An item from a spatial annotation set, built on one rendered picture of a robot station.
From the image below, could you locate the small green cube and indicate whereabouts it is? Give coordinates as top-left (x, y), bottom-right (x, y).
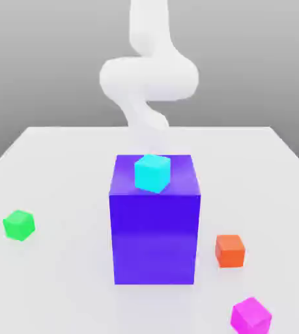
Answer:
top-left (3, 209), bottom-right (36, 242)

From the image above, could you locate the large purple box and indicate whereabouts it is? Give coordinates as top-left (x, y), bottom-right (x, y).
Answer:
top-left (108, 154), bottom-right (201, 286)

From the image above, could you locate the small cyan cube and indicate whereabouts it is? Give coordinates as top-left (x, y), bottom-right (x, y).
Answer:
top-left (134, 153), bottom-right (171, 194)

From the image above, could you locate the small orange cube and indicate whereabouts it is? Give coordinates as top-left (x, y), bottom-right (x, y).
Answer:
top-left (214, 234), bottom-right (246, 269)

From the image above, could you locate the small magenta cube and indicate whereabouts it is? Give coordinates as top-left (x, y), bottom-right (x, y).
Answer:
top-left (229, 296), bottom-right (273, 334)

